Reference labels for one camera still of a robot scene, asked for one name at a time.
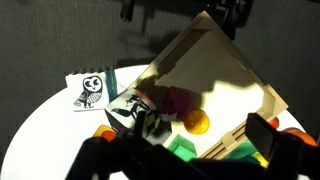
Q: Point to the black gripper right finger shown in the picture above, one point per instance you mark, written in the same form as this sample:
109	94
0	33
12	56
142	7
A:
290	156

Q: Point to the green toy block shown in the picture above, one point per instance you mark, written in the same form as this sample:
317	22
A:
181	148

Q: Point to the white owl plush cube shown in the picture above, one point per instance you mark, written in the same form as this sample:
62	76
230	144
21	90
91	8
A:
88	91

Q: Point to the orange toy ball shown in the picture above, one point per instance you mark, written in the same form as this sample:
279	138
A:
301	136

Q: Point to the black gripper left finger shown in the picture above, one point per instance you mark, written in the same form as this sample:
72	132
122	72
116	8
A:
106	156

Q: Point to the yellow toy ball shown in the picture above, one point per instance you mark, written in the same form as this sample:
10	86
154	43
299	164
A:
197	122

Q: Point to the wooden crate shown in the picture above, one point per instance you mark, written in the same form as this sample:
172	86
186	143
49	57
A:
220	66

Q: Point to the pale yellow toy piece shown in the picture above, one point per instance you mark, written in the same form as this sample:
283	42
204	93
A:
261	160

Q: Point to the green plastic bowl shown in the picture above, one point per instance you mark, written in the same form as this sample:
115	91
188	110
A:
241	153

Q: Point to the small red green ball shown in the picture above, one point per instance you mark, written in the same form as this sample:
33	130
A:
274	123

